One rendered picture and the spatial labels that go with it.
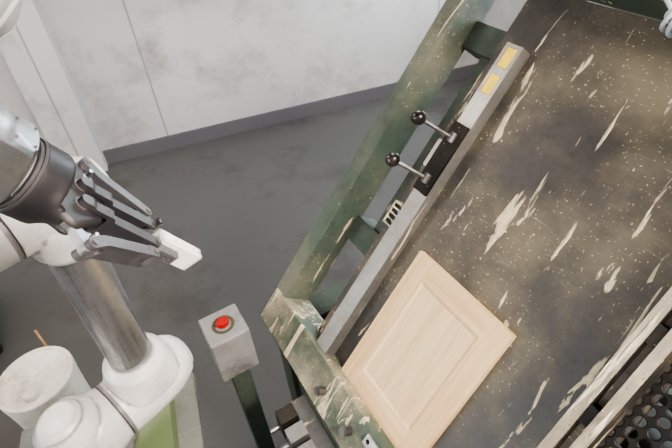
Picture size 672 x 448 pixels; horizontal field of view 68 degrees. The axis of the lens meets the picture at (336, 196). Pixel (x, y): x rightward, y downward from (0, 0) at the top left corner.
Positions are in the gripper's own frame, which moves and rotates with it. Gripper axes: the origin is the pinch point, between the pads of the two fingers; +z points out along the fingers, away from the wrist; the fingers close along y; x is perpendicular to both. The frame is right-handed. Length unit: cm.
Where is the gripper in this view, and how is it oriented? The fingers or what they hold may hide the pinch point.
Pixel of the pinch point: (172, 250)
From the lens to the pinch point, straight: 63.2
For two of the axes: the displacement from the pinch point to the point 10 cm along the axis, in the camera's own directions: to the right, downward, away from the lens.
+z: 4.5, 4.4, 7.8
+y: -3.6, -7.1, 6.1
